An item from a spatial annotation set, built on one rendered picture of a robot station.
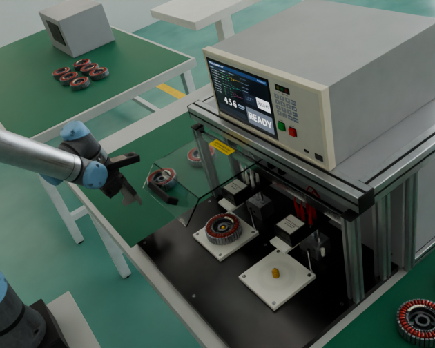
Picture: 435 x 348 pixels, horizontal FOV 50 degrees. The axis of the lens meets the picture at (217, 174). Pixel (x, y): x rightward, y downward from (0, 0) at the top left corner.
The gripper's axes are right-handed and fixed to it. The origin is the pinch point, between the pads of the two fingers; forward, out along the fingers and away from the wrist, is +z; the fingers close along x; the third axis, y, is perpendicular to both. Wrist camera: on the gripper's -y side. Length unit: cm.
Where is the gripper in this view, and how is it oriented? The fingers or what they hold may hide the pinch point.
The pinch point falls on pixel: (134, 195)
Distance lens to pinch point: 165.4
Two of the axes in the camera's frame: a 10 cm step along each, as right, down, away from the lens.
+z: 3.8, 6.5, 6.6
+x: 6.1, 3.6, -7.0
